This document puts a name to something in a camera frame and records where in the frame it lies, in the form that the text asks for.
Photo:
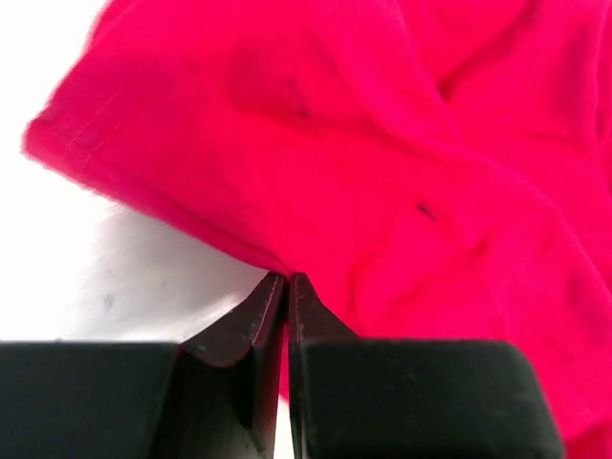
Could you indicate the red t shirt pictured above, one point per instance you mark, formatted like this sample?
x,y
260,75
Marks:
x,y
439,169

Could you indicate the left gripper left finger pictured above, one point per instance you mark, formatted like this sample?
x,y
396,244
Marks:
x,y
211,396

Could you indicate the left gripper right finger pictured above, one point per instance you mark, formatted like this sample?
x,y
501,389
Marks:
x,y
409,398

